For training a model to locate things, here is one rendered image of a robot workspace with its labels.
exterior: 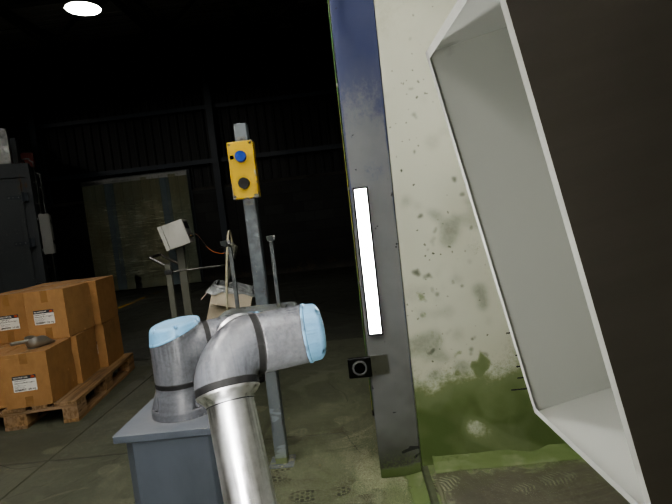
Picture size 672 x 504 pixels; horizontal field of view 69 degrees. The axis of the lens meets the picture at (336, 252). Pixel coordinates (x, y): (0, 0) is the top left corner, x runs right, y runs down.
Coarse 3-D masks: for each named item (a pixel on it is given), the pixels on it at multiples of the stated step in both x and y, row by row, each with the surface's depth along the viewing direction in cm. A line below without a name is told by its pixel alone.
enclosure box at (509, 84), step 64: (512, 0) 92; (576, 0) 92; (640, 0) 92; (448, 64) 151; (512, 64) 151; (576, 64) 93; (640, 64) 93; (448, 128) 152; (512, 128) 153; (576, 128) 94; (640, 128) 94; (512, 192) 154; (576, 192) 95; (640, 192) 95; (512, 256) 156; (576, 256) 97; (640, 256) 96; (512, 320) 157; (576, 320) 158; (640, 320) 97; (576, 384) 159; (640, 384) 98; (576, 448) 132; (640, 448) 99
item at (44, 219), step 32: (0, 128) 899; (0, 160) 899; (32, 160) 1009; (0, 192) 841; (32, 192) 870; (0, 224) 841; (32, 224) 868; (0, 256) 842; (32, 256) 869; (0, 288) 843
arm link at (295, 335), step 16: (304, 304) 98; (208, 320) 149; (224, 320) 143; (256, 320) 91; (272, 320) 92; (288, 320) 92; (304, 320) 93; (320, 320) 95; (256, 336) 89; (272, 336) 90; (288, 336) 91; (304, 336) 92; (320, 336) 93; (272, 352) 90; (288, 352) 91; (304, 352) 92; (320, 352) 94; (272, 368) 92
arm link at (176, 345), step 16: (176, 320) 147; (192, 320) 143; (160, 336) 139; (176, 336) 139; (192, 336) 142; (208, 336) 143; (160, 352) 139; (176, 352) 139; (192, 352) 141; (160, 368) 140; (176, 368) 139; (192, 368) 141; (160, 384) 140; (176, 384) 139
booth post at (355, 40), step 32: (352, 0) 200; (352, 32) 201; (352, 64) 202; (352, 96) 203; (352, 128) 204; (384, 128) 204; (352, 160) 205; (384, 160) 205; (352, 192) 206; (384, 192) 206; (384, 224) 207; (384, 256) 208; (384, 288) 209; (384, 320) 210; (384, 352) 211; (384, 384) 212; (384, 416) 213; (384, 448) 214; (416, 448) 214
